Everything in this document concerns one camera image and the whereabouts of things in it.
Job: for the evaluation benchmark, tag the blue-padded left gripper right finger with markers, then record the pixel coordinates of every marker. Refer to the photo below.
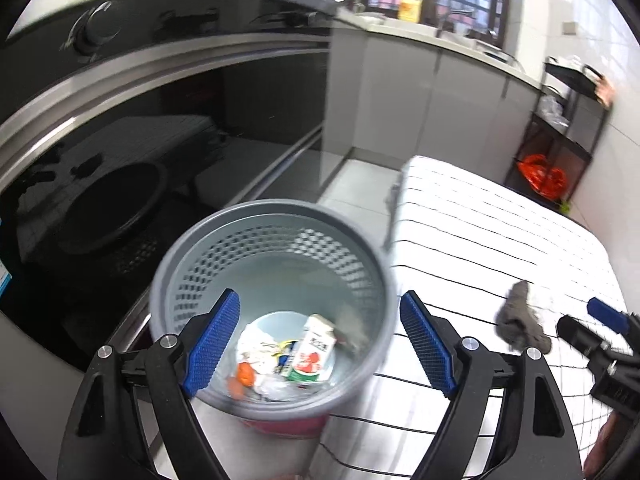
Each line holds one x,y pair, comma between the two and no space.
534,438

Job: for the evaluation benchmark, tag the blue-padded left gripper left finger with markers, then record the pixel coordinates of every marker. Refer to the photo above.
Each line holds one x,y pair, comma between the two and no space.
104,437

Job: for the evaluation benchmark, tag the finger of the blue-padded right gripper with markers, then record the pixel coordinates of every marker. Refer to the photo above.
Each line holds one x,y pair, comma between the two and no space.
617,321
579,337

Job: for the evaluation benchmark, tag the orange tangerine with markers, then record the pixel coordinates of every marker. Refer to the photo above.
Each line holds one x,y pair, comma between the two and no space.
241,381

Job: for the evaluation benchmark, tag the white paper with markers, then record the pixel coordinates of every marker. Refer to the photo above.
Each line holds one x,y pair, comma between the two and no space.
267,347

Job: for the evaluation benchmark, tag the white red green carton box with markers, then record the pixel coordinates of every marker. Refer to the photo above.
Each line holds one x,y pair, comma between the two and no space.
308,359

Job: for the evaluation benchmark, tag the grey kitchen cabinets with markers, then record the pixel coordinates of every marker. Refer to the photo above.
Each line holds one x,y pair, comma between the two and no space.
396,90

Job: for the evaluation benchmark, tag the person's right hand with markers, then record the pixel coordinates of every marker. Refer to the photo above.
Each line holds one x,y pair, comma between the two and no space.
596,457

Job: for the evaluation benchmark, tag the dark grey cloth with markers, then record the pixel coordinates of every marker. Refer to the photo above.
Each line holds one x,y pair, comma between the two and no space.
517,324

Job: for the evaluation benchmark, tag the white black grid tablecloth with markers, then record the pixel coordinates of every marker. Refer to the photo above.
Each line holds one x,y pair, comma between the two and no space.
460,242

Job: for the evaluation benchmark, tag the red plastic bag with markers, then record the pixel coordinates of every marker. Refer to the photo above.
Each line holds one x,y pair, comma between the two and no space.
546,180

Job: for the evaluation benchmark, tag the black metal shelf rack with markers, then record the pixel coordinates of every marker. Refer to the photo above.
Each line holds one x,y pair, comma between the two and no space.
563,132

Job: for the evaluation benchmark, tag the grey perforated waste basket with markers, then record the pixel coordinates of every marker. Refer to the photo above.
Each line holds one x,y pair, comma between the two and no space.
287,260

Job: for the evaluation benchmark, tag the clear plastic bag on shelf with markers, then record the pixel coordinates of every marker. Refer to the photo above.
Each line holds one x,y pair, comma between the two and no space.
551,111

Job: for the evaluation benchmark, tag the pink cloth on rack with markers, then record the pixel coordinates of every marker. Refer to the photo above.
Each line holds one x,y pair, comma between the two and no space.
605,93

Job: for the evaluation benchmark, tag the black built-in oven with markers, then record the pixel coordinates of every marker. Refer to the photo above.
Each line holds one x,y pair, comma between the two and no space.
125,122

